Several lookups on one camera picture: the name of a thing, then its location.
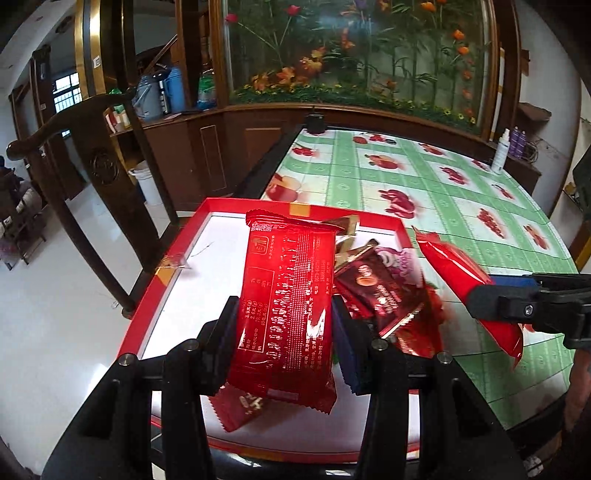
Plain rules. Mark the person's right forearm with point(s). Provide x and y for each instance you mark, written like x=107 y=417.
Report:
x=580 y=387

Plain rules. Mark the dark red brown-print packet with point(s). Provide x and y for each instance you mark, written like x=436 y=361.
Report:
x=378 y=295

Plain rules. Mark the red serrated-edge snack packet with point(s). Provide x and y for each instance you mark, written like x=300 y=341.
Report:
x=240 y=408

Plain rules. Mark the small black object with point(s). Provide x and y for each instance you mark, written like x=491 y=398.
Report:
x=315 y=123

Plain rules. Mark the black thermos flask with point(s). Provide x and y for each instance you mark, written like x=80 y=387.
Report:
x=164 y=96

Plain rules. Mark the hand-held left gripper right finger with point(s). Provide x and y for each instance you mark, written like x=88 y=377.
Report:
x=346 y=344

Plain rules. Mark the red rimmed white tray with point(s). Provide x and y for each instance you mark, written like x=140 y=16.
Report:
x=203 y=258

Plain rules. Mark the white plastic bucket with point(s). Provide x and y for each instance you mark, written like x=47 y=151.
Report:
x=147 y=184

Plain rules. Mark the white spray bottle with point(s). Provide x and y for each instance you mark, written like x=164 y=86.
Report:
x=500 y=152

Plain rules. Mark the large red printed packet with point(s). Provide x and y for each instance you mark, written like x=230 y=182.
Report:
x=281 y=300

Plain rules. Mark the blue grey kettle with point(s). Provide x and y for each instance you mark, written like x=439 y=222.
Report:
x=148 y=98

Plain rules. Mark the black television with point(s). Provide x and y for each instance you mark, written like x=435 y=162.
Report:
x=582 y=180

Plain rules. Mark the clear plastic scrap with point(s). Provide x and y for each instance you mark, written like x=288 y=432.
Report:
x=174 y=262

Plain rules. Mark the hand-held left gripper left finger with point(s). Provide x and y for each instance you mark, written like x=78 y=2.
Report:
x=228 y=332

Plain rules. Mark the long plain red packet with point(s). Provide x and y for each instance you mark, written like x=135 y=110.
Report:
x=448 y=263

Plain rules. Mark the gold foil snack packet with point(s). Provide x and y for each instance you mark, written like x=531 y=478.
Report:
x=346 y=240

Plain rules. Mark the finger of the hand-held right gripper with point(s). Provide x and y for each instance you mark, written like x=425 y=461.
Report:
x=508 y=279
x=489 y=302

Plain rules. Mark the dark carved wooden chair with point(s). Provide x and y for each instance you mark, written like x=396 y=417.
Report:
x=104 y=184

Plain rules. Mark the clear green-label plastic bottle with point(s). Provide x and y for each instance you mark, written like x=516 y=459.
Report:
x=206 y=90

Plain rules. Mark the cluttered shoe rack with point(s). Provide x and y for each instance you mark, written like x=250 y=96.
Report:
x=21 y=212

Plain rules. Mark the blue thermos flask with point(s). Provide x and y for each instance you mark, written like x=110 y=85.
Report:
x=176 y=91

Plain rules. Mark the floral glass panel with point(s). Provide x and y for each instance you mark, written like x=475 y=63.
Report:
x=369 y=46

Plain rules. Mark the wooden corner shelf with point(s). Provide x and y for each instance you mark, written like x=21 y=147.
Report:
x=533 y=112

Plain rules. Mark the purple bottle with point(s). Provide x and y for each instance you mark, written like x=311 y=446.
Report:
x=522 y=145
x=512 y=145

